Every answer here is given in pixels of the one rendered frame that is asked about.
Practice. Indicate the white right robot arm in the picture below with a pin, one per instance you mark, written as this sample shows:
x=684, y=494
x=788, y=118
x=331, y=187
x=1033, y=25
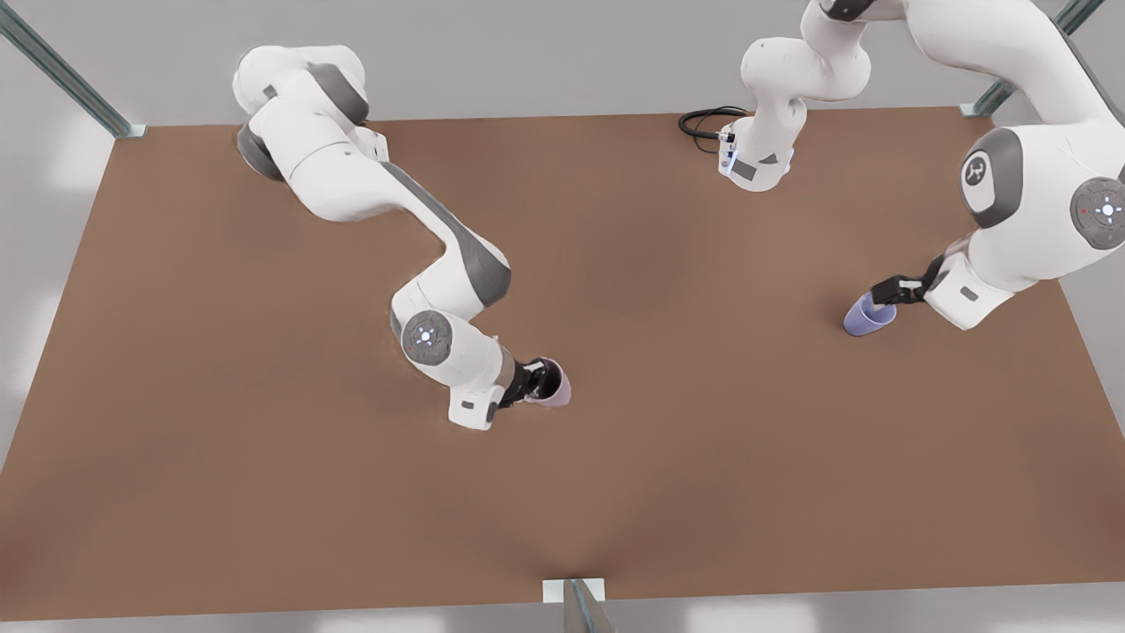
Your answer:
x=352, y=180

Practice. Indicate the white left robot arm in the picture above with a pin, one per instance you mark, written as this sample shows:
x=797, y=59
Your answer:
x=1037, y=176

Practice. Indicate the silver frame post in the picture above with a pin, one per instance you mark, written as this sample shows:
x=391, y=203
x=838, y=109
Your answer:
x=61, y=70
x=1028, y=61
x=582, y=607

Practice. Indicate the purple cup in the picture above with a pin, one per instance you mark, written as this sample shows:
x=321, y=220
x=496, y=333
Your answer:
x=865, y=318

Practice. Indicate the pink cup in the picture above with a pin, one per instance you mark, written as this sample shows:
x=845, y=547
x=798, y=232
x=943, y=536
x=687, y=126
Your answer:
x=557, y=389

